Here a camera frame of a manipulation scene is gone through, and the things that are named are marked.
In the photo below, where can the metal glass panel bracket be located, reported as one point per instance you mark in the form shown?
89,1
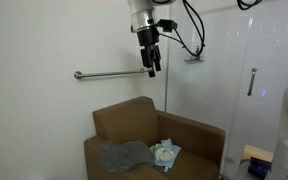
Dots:
194,59

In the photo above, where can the white green patterned cloth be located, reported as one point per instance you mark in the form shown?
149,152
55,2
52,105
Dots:
164,153

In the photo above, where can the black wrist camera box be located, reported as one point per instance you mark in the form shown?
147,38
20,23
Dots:
168,25

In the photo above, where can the light blue cloth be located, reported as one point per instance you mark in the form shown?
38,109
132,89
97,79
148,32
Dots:
170,156

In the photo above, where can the metal wall towel bar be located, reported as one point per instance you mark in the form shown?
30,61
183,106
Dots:
110,73

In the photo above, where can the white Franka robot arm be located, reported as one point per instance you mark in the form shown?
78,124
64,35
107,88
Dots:
143,15

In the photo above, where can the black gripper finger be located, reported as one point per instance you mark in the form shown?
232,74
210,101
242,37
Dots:
150,63
157,58

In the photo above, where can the brown leather armchair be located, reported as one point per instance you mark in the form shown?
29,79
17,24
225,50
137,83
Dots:
134,123

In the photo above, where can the wooden bench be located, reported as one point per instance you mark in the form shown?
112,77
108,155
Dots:
255,152

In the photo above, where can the fixed glass shower panel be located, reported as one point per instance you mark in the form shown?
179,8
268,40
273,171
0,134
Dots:
204,93

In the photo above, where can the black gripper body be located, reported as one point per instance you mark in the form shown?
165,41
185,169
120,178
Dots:
148,36

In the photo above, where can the grey terry towel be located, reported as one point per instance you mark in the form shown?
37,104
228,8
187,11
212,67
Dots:
125,155

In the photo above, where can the dark purple object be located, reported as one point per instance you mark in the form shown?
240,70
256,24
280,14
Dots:
259,166

